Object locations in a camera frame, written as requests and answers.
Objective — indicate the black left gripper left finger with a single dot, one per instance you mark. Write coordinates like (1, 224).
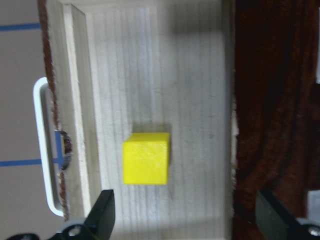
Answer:
(98, 225)

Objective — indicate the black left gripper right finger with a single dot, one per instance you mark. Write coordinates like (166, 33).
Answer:
(277, 223)

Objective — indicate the yellow block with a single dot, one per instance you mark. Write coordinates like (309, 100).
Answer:
(145, 158)

